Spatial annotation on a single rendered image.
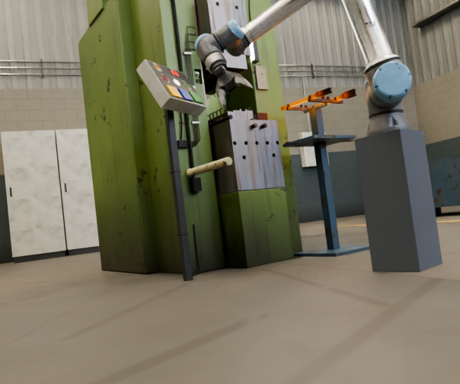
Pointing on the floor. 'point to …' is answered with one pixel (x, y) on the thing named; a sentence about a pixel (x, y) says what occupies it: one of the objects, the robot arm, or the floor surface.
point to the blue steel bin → (459, 181)
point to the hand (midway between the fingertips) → (237, 98)
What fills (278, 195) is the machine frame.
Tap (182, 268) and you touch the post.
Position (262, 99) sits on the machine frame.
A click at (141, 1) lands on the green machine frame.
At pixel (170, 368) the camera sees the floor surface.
